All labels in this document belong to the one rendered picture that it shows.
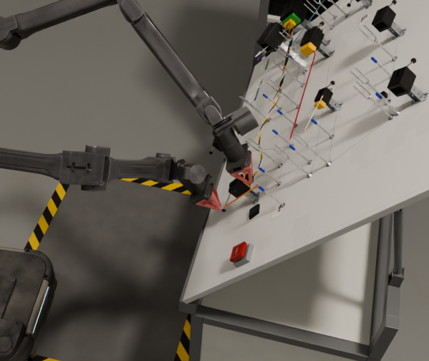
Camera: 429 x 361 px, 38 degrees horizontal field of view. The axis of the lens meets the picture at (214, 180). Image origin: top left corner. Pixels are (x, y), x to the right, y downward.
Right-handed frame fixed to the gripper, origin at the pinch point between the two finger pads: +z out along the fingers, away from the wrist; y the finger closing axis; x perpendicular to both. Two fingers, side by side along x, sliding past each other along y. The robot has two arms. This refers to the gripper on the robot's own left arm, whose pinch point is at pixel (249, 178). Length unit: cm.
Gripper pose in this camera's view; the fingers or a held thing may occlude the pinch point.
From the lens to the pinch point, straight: 190.4
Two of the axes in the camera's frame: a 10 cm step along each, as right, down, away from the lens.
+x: -8.9, 3.0, 3.4
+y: 0.9, -6.3, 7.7
